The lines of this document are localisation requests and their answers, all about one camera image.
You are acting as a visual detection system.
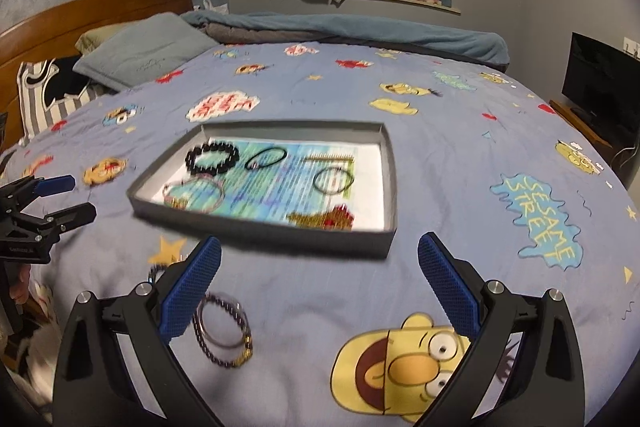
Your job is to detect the dark blue beaded bracelet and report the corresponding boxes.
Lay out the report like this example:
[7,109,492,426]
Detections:
[147,261,174,284]

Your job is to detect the pink string bracelet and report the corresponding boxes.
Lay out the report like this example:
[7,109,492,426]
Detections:
[160,176,227,215]

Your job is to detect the silver bangle ring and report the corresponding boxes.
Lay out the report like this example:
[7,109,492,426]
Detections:
[192,296,250,350]

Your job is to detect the black elastic hair tie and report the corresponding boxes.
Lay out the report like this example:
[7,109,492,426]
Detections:
[244,146,289,172]

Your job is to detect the red gold ornament chain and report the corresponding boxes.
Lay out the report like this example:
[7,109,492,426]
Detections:
[285,204,356,231]

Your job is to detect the thin silver hoop bangle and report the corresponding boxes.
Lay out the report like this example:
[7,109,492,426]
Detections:
[312,166,355,196]

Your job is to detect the striped black white pillow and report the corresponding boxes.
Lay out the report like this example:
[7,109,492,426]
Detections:
[16,55,107,140]

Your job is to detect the olive pillow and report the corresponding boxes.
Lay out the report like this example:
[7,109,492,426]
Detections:
[75,23,131,55]

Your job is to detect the wooden headboard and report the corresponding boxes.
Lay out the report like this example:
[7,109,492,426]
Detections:
[1,0,193,150]

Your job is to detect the grey-blue pillow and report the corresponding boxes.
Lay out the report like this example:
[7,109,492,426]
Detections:
[73,13,217,92]

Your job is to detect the grey shallow cardboard tray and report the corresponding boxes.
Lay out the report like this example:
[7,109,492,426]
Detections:
[127,120,397,259]

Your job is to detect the blue cartoon bedspread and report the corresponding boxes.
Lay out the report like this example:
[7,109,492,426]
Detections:
[6,43,639,426]

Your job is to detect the printed paper sheet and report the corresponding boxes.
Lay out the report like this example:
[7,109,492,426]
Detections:
[152,138,358,231]

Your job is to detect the gold bar hair clip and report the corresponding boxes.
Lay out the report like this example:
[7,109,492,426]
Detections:
[303,155,355,164]

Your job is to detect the black television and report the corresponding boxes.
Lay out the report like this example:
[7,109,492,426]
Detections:
[562,32,639,138]

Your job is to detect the blue folded blanket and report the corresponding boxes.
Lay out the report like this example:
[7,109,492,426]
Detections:
[182,10,510,72]

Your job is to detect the black bead bracelet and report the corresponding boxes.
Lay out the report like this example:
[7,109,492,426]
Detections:
[183,140,241,177]

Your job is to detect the dark purple bead bracelet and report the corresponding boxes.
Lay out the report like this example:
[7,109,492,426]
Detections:
[191,291,255,370]

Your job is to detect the wall socket strip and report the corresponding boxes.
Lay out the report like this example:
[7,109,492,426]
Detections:
[623,37,640,60]

